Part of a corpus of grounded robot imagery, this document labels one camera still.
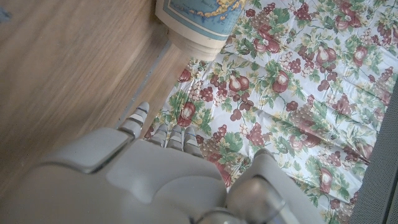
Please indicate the rolled colourful map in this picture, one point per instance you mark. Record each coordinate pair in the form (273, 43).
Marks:
(199, 25)

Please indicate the grey tape strip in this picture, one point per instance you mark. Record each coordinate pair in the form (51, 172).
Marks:
(144, 84)

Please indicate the floral fruit print backdrop cloth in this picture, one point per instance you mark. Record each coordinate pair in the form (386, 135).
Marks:
(295, 93)

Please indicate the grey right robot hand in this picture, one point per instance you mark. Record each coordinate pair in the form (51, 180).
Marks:
(140, 180)

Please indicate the grey perforated panel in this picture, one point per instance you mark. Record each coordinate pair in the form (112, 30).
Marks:
(379, 174)

